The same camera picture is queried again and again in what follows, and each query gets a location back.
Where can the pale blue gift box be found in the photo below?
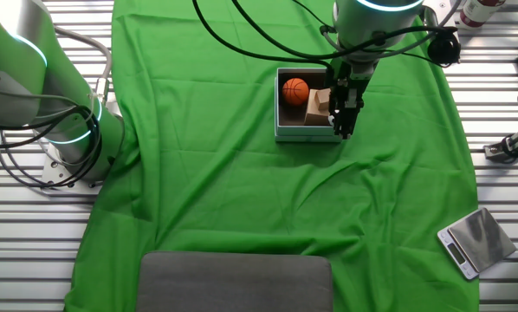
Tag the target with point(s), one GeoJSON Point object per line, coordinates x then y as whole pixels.
{"type": "Point", "coordinates": [306, 132]}

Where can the grey cushion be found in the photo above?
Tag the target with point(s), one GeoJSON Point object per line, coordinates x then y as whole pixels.
{"type": "Point", "coordinates": [233, 281]}

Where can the orange mini basketball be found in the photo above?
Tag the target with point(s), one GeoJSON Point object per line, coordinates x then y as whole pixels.
{"type": "Point", "coordinates": [294, 92]}

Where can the large wooden block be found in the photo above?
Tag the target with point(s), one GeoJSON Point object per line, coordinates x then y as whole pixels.
{"type": "Point", "coordinates": [314, 117]}

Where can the small silver camera on mount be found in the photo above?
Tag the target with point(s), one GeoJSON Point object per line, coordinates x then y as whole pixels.
{"type": "Point", "coordinates": [512, 145]}

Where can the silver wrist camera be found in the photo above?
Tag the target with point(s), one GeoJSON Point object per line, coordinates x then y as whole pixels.
{"type": "Point", "coordinates": [443, 50]}

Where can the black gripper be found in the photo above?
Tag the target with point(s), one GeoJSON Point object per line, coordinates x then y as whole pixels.
{"type": "Point", "coordinates": [350, 78]}

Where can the red white bottle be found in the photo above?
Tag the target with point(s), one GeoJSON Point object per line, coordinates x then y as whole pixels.
{"type": "Point", "coordinates": [480, 11]}

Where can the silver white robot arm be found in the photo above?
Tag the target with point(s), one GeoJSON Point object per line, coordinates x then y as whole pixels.
{"type": "Point", "coordinates": [68, 99]}

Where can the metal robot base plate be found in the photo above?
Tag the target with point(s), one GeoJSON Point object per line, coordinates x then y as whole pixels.
{"type": "Point", "coordinates": [53, 173]}

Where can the green cloth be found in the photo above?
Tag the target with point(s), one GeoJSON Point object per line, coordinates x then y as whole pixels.
{"type": "Point", "coordinates": [198, 173]}

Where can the silver digital scale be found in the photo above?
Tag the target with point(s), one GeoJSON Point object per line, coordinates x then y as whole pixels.
{"type": "Point", "coordinates": [480, 238]}

